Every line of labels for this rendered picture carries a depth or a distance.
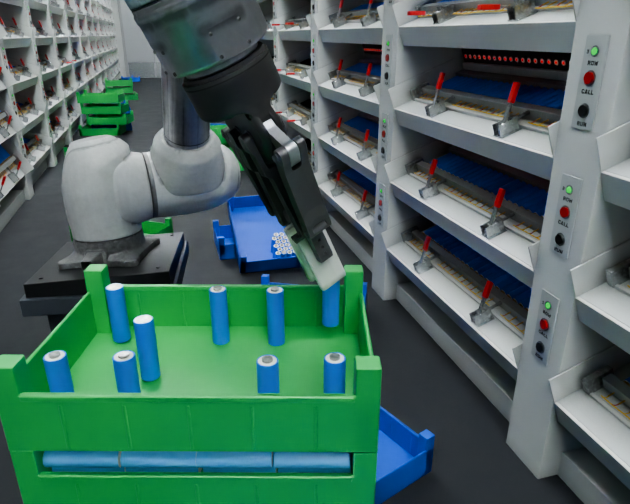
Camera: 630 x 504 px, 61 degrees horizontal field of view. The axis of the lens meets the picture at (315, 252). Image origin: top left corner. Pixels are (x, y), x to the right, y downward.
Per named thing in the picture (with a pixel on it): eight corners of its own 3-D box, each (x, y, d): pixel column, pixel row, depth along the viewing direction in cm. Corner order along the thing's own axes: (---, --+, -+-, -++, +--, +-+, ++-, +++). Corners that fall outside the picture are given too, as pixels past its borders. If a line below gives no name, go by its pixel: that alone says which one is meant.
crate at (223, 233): (220, 260, 183) (218, 238, 180) (214, 240, 201) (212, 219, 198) (305, 251, 191) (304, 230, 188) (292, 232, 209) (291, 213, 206)
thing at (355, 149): (381, 187, 153) (366, 143, 147) (321, 147, 207) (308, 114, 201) (443, 157, 154) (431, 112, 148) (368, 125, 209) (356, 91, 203)
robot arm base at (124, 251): (47, 276, 116) (41, 252, 114) (91, 244, 136) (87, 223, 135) (130, 273, 115) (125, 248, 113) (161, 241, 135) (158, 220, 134)
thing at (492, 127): (558, 184, 83) (543, 99, 77) (398, 125, 137) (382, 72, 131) (667, 129, 85) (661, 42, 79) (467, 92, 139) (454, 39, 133)
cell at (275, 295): (267, 346, 58) (265, 291, 55) (268, 337, 59) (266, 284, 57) (284, 346, 58) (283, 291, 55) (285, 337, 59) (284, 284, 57)
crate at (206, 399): (7, 452, 44) (-16, 368, 41) (101, 326, 62) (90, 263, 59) (377, 453, 43) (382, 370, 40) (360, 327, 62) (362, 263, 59)
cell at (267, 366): (258, 429, 45) (254, 364, 43) (260, 415, 47) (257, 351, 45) (279, 429, 45) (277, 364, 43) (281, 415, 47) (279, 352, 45)
